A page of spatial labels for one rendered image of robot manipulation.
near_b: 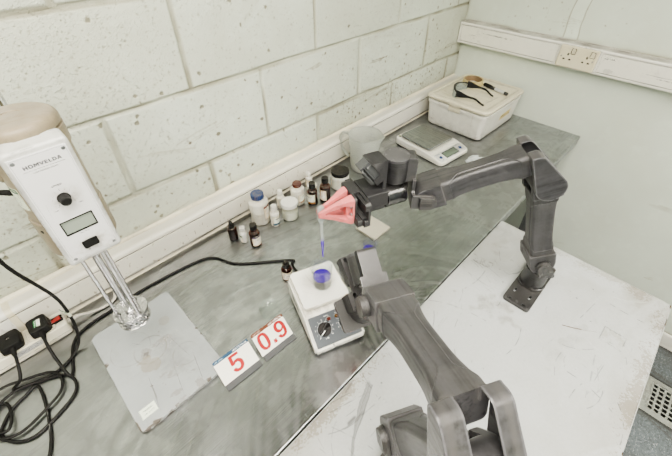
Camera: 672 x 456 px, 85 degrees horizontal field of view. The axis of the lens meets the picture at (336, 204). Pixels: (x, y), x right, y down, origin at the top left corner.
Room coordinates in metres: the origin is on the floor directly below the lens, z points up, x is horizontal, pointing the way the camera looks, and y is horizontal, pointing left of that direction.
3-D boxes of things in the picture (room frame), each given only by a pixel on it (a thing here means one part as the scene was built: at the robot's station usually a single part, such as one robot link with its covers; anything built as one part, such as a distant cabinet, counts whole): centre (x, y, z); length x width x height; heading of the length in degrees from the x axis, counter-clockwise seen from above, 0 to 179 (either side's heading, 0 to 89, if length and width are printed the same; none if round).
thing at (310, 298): (0.59, 0.04, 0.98); 0.12 x 0.12 x 0.01; 24
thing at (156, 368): (0.45, 0.43, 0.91); 0.30 x 0.20 x 0.01; 45
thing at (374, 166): (0.63, -0.07, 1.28); 0.07 x 0.06 x 0.11; 24
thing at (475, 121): (1.65, -0.66, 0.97); 0.37 x 0.31 x 0.14; 134
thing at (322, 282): (0.58, 0.04, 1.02); 0.06 x 0.05 x 0.08; 130
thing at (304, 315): (0.56, 0.03, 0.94); 0.22 x 0.13 x 0.08; 24
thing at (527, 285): (0.65, -0.55, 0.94); 0.20 x 0.07 x 0.08; 135
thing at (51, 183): (0.44, 0.42, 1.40); 0.15 x 0.11 x 0.24; 45
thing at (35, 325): (0.48, 0.71, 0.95); 0.07 x 0.04 x 0.02; 45
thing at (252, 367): (0.41, 0.22, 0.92); 0.09 x 0.06 x 0.04; 133
